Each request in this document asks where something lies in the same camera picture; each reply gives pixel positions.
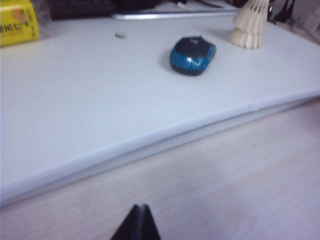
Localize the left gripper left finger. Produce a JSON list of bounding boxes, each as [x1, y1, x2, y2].
[[109, 204, 141, 240]]

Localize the black keyboard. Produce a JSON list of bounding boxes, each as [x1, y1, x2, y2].
[[48, 0, 163, 20]]

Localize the black cable bundle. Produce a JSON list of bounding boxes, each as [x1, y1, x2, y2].
[[268, 0, 301, 26]]

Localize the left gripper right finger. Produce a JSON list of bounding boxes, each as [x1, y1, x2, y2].
[[139, 204, 162, 240]]

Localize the white raised desk board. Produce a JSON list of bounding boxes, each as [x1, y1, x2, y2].
[[0, 14, 320, 208]]

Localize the silver monitor stand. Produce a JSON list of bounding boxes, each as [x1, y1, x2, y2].
[[111, 0, 241, 21]]

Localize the blue black computer mouse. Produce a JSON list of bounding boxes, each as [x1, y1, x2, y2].
[[169, 36, 217, 77]]

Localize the white feather shuttlecock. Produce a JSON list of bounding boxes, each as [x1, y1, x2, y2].
[[227, 28, 265, 50], [233, 0, 271, 37]]

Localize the clear bottle yellow label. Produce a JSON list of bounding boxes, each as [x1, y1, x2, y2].
[[0, 0, 53, 48]]

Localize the white base panel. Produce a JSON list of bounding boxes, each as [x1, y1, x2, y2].
[[44, 96, 320, 193]]

